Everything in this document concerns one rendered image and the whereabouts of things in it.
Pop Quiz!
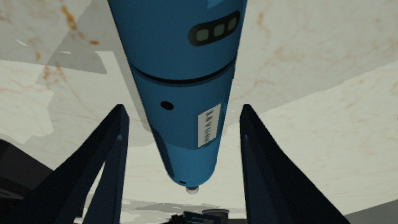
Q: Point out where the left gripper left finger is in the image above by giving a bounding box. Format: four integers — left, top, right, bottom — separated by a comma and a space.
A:
0, 104, 130, 224

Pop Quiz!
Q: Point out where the dark grey cylinder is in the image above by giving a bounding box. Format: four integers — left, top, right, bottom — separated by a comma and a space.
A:
202, 209, 229, 224

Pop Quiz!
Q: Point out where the dark blue nut driver barrel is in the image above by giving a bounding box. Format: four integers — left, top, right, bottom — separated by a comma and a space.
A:
107, 0, 248, 195

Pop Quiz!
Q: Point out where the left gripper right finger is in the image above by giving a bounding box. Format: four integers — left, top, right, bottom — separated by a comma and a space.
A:
239, 104, 351, 224

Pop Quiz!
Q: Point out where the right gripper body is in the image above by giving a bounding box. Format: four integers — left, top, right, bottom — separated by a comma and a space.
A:
161, 214, 186, 224

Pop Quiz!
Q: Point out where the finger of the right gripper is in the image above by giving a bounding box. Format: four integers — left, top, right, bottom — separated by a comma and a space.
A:
183, 211, 221, 224
192, 218, 203, 223

